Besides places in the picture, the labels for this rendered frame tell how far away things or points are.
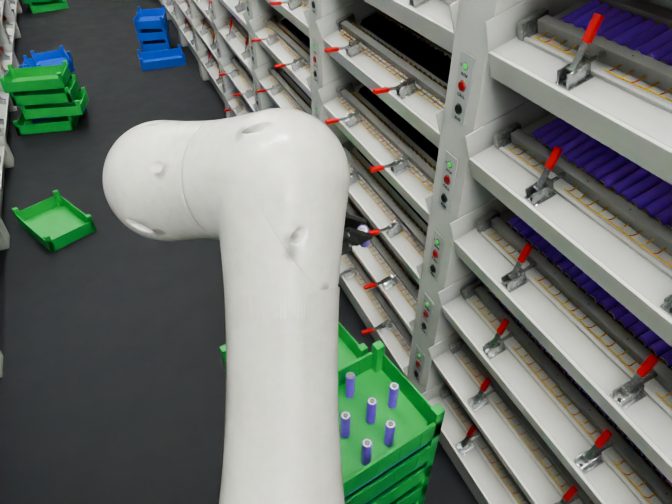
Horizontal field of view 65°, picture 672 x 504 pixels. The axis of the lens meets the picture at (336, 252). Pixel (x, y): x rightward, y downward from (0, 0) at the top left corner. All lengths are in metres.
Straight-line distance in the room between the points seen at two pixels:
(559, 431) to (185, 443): 1.03
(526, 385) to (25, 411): 1.44
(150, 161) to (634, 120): 0.57
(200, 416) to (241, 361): 1.31
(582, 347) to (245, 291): 0.67
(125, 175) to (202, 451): 1.26
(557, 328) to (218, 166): 0.71
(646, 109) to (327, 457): 0.57
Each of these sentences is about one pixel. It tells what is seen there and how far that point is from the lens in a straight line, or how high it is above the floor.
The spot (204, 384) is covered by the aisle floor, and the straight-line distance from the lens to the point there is 1.78.
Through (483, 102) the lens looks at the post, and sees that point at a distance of 0.97.
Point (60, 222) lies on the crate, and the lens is 2.62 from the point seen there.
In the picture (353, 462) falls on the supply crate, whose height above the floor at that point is 0.48.
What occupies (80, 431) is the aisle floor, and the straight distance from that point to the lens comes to 1.80.
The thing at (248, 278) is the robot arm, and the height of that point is 1.14.
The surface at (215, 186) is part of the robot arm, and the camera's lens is 0.41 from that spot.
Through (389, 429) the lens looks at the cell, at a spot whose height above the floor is 0.54.
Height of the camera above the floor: 1.40
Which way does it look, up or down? 40 degrees down
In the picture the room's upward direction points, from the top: straight up
